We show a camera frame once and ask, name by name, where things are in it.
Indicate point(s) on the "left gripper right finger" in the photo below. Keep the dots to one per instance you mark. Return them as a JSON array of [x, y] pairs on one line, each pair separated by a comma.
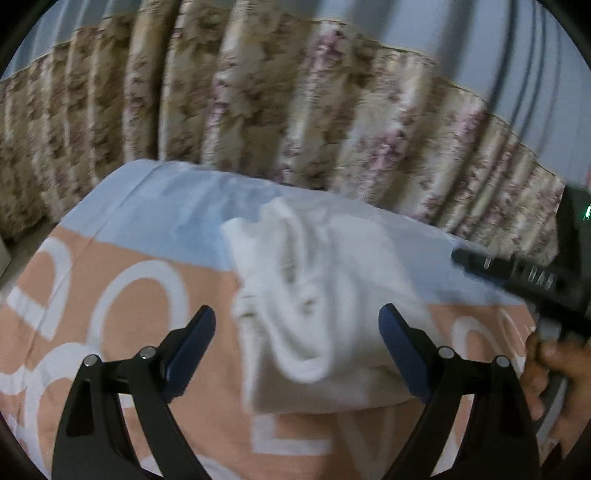
[[499, 441]]

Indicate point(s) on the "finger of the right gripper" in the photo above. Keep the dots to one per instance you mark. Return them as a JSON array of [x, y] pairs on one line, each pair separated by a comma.
[[514, 272]]

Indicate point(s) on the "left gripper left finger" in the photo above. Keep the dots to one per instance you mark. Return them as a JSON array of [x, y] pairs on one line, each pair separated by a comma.
[[93, 441]]

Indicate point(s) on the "white knit sweater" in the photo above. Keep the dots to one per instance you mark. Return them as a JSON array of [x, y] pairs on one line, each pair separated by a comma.
[[313, 277]]

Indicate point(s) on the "person's right hand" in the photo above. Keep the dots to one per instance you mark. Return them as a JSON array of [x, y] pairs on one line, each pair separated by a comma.
[[552, 366]]

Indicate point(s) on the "peach and blue blanket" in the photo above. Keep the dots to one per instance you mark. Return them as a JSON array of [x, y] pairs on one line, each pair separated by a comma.
[[140, 255]]

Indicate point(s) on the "floral curtain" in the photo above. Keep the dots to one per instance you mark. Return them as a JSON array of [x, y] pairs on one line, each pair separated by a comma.
[[471, 116]]

